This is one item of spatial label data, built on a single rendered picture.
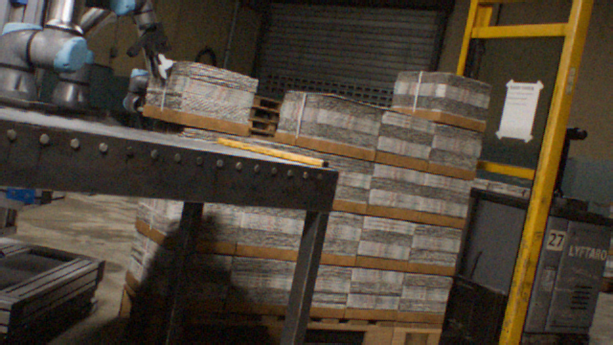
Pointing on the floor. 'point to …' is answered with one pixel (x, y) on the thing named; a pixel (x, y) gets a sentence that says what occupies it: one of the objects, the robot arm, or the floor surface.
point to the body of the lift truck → (483, 272)
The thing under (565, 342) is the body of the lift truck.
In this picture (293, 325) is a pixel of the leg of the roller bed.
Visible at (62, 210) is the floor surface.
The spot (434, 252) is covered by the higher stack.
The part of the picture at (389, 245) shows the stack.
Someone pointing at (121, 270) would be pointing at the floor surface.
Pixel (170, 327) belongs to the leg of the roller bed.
